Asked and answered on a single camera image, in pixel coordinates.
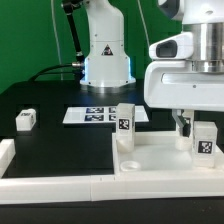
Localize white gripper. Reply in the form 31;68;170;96
144;60;224;137

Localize white square tabletop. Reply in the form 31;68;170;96
111;130;224;174

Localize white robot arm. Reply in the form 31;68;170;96
80;0;224;127

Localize white U-shaped obstacle fence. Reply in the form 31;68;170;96
0;139;224;204

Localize white AprilTag base plate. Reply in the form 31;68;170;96
62;106;150;125

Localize black cable at base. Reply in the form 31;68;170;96
27;61;86;83

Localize grey hanging cable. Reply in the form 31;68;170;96
50;0;64;81

